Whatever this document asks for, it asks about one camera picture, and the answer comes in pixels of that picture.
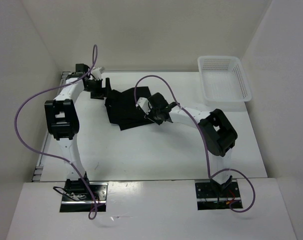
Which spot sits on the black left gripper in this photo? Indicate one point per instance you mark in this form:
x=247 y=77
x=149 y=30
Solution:
x=100 y=94

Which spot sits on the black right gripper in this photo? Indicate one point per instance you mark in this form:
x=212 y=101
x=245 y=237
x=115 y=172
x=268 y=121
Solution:
x=159 y=122

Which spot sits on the black sport shorts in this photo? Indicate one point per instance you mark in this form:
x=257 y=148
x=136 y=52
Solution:
x=121 y=110

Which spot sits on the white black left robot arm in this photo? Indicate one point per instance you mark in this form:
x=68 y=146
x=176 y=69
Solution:
x=64 y=125

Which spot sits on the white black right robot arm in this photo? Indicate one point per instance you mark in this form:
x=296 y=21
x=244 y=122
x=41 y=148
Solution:
x=219 y=134

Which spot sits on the white perforated plastic basket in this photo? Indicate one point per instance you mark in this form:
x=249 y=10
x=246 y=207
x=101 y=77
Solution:
x=223 y=80

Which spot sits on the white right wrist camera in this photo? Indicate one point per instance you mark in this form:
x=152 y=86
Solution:
x=144 y=104

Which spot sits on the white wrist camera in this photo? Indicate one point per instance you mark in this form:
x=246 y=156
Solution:
x=144 y=104
x=97 y=72

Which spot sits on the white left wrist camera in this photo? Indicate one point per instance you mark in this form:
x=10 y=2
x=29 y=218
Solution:
x=97 y=72

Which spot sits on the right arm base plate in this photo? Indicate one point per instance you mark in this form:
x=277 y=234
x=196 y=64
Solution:
x=208 y=199

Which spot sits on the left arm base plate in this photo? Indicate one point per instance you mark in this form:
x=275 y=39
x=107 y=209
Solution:
x=76 y=198

